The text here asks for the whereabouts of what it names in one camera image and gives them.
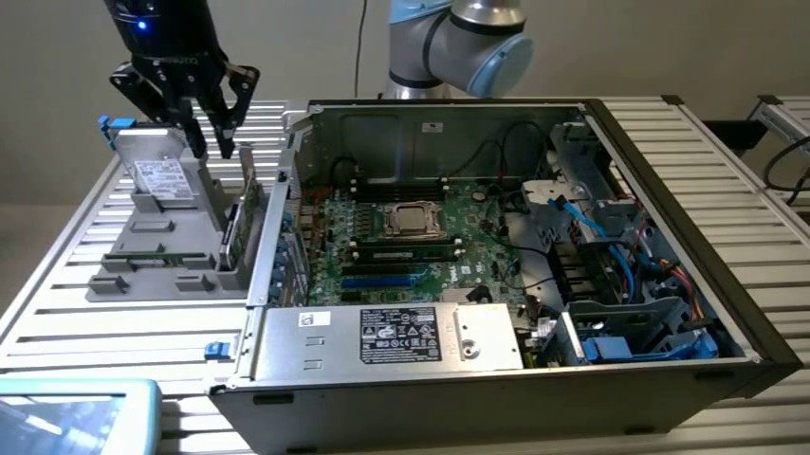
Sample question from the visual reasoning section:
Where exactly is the blue expansion slot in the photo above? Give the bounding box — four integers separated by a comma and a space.
339, 276, 414, 291

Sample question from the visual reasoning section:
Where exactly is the silver power supply unit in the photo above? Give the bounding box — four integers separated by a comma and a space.
251, 302, 527, 381

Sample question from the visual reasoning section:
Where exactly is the green motherboard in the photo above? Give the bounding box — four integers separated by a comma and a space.
296, 182, 527, 310

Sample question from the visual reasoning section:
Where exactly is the black looped cable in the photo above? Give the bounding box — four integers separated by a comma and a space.
761, 139, 810, 206

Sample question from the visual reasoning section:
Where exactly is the blue SATA wire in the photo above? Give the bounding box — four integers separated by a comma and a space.
551, 196, 637, 304

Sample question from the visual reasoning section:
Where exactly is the installed RAM stick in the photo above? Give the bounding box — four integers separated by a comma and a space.
351, 247, 459, 265

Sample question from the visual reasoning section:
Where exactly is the neighbouring metal slat table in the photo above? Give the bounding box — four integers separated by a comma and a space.
745, 93, 810, 158

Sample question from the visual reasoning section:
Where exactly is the black expansion slot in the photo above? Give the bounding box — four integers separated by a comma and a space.
339, 264, 414, 279

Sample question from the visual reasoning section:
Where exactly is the grey parts rack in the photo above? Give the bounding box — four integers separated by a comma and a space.
84, 126, 268, 304

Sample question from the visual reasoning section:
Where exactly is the silver chipset heatsink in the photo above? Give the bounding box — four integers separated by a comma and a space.
441, 286, 497, 305

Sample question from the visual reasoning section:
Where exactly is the green loose RAM stick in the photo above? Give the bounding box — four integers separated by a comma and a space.
103, 250, 208, 266

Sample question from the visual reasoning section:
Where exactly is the silver hard disk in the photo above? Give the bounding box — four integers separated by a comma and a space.
111, 129, 199, 204

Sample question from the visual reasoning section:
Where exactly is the blue disk caddy clip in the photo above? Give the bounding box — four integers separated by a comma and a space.
96, 114, 138, 154

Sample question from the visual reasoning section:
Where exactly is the green graphics card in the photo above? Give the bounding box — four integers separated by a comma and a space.
216, 145, 266, 274

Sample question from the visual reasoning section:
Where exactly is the thin black wall cable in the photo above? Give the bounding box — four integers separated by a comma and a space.
350, 0, 371, 101

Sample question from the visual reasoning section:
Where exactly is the black internal wire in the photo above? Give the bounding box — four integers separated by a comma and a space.
450, 120, 547, 191

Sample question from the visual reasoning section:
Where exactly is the grey metal disk bay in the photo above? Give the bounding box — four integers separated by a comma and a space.
519, 121, 647, 247

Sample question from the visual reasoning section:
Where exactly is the blue plastic drive caddy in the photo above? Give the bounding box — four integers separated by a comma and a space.
578, 326, 725, 367

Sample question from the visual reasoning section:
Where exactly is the orange red yellow wire bundle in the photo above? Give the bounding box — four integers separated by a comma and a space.
654, 255, 713, 330

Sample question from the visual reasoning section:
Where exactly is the CPU socket with CPU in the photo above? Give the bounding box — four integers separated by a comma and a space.
378, 200, 446, 239

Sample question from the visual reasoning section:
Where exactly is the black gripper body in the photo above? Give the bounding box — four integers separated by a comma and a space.
104, 0, 232, 114

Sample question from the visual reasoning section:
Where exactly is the black RAM slots bank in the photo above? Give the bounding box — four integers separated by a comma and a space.
346, 182, 447, 204

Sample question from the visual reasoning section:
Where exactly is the black open PC case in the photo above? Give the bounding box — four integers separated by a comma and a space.
207, 97, 806, 455

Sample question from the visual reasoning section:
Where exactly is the light blue teach pendant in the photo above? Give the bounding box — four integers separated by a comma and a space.
0, 377, 164, 455

